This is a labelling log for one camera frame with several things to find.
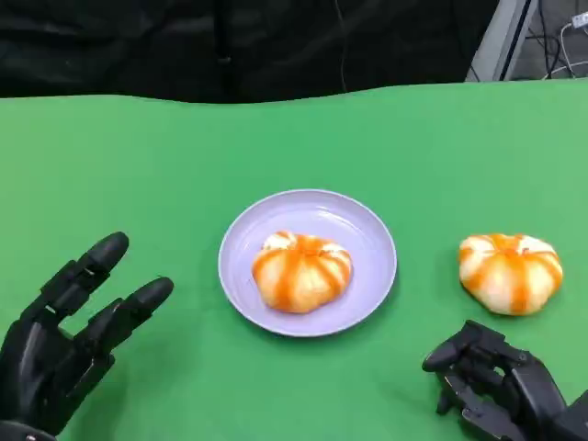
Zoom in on white cable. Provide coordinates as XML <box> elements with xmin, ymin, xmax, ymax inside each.
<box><xmin>548</xmin><ymin>22</ymin><xmax>588</xmax><ymax>80</ymax></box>

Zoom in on black backdrop curtain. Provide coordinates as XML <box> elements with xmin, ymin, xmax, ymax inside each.
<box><xmin>0</xmin><ymin>0</ymin><xmax>502</xmax><ymax>105</ymax></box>

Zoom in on lilac round plate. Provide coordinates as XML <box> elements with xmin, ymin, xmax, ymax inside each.
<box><xmin>218</xmin><ymin>187</ymin><xmax>398</xmax><ymax>339</ymax></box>

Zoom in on grey metal frame post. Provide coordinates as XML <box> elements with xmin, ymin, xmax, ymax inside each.
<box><xmin>464</xmin><ymin>0</ymin><xmax>541</xmax><ymax>84</ymax></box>

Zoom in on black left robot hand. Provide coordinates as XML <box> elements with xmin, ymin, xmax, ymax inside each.
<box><xmin>0</xmin><ymin>231</ymin><xmax>175</xmax><ymax>437</ymax></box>

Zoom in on green table cloth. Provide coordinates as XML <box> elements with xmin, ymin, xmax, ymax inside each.
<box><xmin>0</xmin><ymin>77</ymin><xmax>588</xmax><ymax>441</ymax></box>

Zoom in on black floor cables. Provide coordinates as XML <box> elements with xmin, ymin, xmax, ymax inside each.
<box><xmin>526</xmin><ymin>0</ymin><xmax>588</xmax><ymax>81</ymax></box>

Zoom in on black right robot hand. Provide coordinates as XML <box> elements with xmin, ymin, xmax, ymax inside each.
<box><xmin>421</xmin><ymin>320</ymin><xmax>571</xmax><ymax>441</ymax></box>

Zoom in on orange white toy bread roll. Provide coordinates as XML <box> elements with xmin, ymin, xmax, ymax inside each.
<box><xmin>458</xmin><ymin>232</ymin><xmax>564</xmax><ymax>317</ymax></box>
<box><xmin>251</xmin><ymin>230</ymin><xmax>354</xmax><ymax>315</ymax></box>

